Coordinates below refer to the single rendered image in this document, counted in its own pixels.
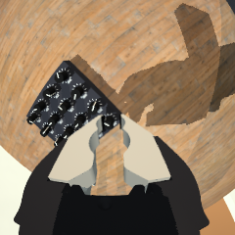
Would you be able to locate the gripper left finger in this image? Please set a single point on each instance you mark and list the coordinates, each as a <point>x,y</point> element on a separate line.
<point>71,162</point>

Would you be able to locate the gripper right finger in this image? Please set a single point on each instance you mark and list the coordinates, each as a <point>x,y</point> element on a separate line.
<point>149,161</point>

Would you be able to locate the black knob box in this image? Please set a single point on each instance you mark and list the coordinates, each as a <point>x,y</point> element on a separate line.
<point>60,122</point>

